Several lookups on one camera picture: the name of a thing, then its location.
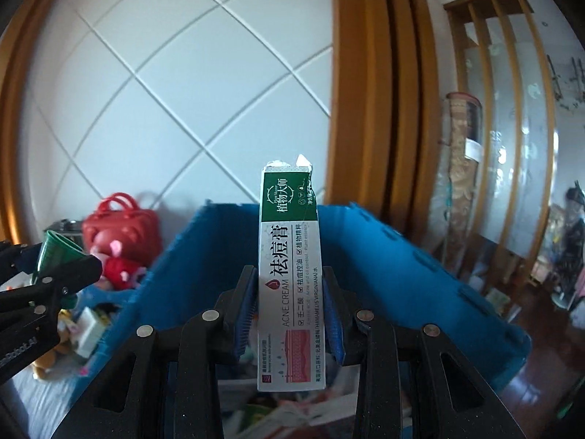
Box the brown plush toy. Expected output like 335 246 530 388
32 343 69 380

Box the red handbag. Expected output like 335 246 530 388
82 192 163 266

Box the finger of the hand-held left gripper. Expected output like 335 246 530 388
0 255 103 326
0 240 43 284

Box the blue plastic storage bin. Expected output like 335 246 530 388
89 200 533 394

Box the green cup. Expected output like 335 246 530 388
33 231 87 284

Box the wooden slat partition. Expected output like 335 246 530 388
443 0 556 293

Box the wooden panel frame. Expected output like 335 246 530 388
0 0 92 243

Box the small white box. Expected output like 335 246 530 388
75 306 113 358

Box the rolled patterned mat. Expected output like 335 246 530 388
445 93 485 279

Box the wooden door frame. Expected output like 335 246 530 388
329 0 439 248

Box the green white cream box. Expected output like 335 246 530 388
257 154 326 393

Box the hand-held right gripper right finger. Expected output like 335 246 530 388
321 267 526 439

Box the red pink plush toy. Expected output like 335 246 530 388
89 242 147 291

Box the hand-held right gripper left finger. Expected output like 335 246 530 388
73 264 259 439

